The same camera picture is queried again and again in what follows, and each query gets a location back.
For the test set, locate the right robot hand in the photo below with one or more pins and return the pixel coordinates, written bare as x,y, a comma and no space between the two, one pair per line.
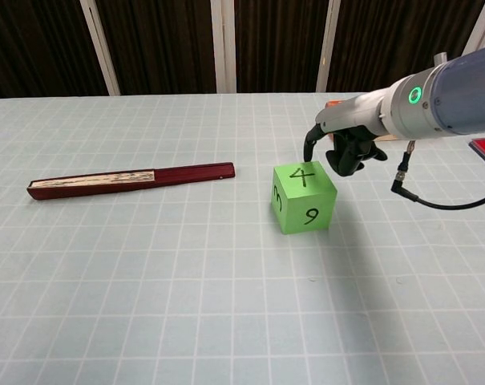
348,110

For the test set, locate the green numbered cube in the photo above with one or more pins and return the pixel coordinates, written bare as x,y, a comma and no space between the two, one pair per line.
306,204

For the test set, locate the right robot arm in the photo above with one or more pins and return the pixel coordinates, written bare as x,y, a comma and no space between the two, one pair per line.
446,96

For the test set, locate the folded dark red hand fan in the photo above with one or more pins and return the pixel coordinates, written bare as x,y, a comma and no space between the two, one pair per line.
186,174

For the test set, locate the light grey gridded table mat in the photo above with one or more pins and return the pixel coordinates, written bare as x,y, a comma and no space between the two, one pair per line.
186,301

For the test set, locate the orange snack box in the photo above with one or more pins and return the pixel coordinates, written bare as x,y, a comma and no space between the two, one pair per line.
332,103

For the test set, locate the white partition frame post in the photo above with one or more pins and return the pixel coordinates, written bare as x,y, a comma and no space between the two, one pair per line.
223,48
328,48
99,48
478,28

